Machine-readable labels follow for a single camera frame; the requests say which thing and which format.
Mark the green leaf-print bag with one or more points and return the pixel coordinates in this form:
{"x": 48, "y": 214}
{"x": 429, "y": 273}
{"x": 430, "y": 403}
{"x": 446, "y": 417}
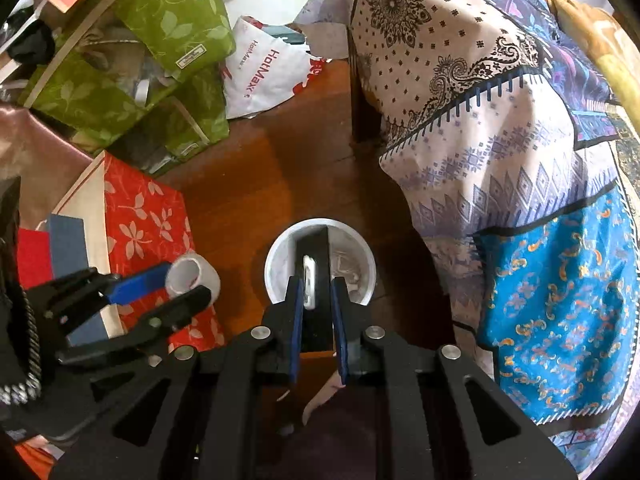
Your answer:
{"x": 170, "y": 15}
{"x": 100, "y": 100}

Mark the small white waste bin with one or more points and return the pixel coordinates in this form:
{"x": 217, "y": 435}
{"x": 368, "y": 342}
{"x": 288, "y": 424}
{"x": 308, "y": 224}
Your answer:
{"x": 280, "y": 260}

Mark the white plastic shopping bag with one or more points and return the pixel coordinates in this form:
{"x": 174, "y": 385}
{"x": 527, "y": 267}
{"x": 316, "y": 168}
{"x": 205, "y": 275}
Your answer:
{"x": 270, "y": 75}

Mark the small white plastic piece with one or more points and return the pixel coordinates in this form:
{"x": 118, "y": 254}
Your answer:
{"x": 311, "y": 303}

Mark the red flat item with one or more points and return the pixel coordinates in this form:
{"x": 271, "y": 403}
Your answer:
{"x": 35, "y": 260}

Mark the white tape roll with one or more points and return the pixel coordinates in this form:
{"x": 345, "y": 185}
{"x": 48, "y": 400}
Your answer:
{"x": 201, "y": 269}

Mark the brown satin cloth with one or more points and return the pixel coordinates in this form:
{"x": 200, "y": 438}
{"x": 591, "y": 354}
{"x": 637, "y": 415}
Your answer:
{"x": 30, "y": 160}

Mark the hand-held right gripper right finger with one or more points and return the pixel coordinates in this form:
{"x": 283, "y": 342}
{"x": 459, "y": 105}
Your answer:
{"x": 340, "y": 332}

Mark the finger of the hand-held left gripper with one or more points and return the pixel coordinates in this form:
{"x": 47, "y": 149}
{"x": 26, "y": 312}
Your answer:
{"x": 175, "y": 310}
{"x": 140, "y": 284}

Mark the colourful patterned blanket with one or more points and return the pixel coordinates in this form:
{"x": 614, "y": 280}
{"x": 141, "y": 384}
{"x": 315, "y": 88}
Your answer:
{"x": 590, "y": 30}

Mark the red leaf-print bag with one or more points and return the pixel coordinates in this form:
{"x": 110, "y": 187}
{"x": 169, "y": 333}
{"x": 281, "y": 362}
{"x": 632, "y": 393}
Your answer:
{"x": 145, "y": 210}

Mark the black object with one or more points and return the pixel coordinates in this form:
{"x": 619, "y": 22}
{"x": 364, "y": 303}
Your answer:
{"x": 318, "y": 260}

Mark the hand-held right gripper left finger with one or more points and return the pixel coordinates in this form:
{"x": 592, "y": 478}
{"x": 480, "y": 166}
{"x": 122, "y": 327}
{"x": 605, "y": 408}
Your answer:
{"x": 296, "y": 332}

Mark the blue-grey book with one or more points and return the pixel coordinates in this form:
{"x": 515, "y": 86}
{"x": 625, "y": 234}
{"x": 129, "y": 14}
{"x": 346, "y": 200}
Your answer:
{"x": 67, "y": 245}

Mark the person's left leg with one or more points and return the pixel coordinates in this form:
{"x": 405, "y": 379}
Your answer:
{"x": 325, "y": 450}

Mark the patchwork printed cloth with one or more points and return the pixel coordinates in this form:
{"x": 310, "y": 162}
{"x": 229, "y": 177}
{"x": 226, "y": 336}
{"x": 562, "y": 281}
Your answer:
{"x": 500, "y": 160}

